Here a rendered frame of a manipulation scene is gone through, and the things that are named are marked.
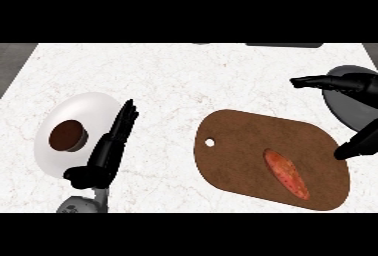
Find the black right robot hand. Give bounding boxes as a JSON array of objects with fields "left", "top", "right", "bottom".
[{"left": 288, "top": 72, "right": 378, "bottom": 161}]

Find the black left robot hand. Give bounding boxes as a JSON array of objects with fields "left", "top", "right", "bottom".
[{"left": 62, "top": 98, "right": 140, "bottom": 190}]

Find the dark grey pan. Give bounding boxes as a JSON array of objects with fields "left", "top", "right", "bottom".
[{"left": 322, "top": 64, "right": 378, "bottom": 133}]

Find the brown wooden cutting board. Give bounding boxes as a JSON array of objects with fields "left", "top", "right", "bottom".
[{"left": 192, "top": 108, "right": 352, "bottom": 212}]

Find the orange sweet potato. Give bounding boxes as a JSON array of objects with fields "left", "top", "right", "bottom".
[{"left": 263, "top": 148, "right": 312, "bottom": 201}]

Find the white oval plate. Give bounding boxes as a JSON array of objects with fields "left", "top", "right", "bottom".
[{"left": 33, "top": 91, "right": 124, "bottom": 180}]

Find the dark grey flat appliance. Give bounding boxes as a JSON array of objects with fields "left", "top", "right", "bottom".
[{"left": 245, "top": 42, "right": 325, "bottom": 49}]

